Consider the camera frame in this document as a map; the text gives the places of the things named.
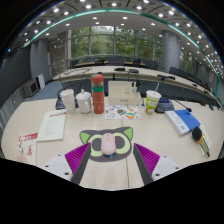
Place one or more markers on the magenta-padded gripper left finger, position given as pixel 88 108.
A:
pixel 78 158

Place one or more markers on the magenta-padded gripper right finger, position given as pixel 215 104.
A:
pixel 146 160

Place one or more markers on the pink computer mouse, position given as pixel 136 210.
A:
pixel 108 144

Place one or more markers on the cat-face mouse pad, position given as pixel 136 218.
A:
pixel 125 143

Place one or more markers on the white sheet with red header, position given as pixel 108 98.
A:
pixel 52 126

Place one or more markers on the colourful sticker sheet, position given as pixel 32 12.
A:
pixel 121 112

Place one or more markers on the blue and white book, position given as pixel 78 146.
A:
pixel 185 120

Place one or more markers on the white lidded mug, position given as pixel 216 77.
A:
pixel 84 103

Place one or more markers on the black handheld microphone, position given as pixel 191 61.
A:
pixel 197 133

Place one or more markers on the plain white paper cup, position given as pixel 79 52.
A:
pixel 68 101

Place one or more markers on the green-printed paper cup with straw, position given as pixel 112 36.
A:
pixel 152 101

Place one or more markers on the red bottle with green band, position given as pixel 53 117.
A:
pixel 97 96

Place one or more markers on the beige plastic organiser box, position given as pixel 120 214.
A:
pixel 123 98

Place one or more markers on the grey boxy monitor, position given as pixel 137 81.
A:
pixel 30 89

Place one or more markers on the white upright panel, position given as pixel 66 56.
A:
pixel 40 81

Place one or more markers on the long curved conference table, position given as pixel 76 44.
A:
pixel 106 70

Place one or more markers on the row of dark chairs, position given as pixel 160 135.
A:
pixel 116 61

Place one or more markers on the ceiling lights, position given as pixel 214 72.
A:
pixel 114 4

